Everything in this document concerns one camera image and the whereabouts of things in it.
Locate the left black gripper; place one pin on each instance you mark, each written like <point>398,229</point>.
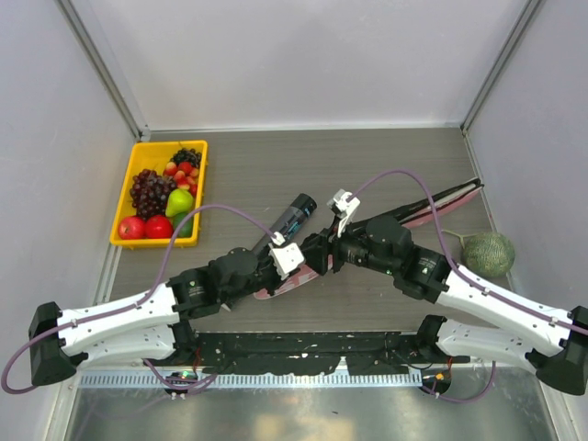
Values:
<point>278,281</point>

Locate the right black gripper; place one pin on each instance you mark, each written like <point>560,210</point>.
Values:
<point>327,242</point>

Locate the black shuttlecock tube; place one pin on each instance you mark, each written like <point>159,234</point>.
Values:
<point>297,212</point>

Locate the pink racket bag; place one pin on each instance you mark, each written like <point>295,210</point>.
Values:
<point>410,216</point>

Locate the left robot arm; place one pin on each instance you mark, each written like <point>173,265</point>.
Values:
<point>150,324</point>

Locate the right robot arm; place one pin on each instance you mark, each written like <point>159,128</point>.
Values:
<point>549,342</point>

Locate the green lime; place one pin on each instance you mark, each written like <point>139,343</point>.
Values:
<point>184,230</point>

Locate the green pear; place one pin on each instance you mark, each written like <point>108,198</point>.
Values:
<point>179,201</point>

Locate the right red apple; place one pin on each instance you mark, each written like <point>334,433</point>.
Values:
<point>158,227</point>

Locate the red apple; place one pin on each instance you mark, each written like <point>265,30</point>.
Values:
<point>131,228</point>
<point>158,227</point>

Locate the yellow plastic bin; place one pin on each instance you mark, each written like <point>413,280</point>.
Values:
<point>155,156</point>

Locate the left red apple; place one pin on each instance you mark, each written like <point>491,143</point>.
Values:
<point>131,228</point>

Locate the purple grape bunch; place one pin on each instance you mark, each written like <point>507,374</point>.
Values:
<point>149,193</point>

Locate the black grape bunch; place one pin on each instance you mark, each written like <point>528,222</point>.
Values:
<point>185,155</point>

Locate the green netted melon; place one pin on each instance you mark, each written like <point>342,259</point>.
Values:
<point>487,254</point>

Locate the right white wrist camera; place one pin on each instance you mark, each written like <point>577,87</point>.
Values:
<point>344,206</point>

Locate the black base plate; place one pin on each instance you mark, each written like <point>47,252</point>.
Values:
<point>302,354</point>

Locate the white cable duct strip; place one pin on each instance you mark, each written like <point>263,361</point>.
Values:
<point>143,379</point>

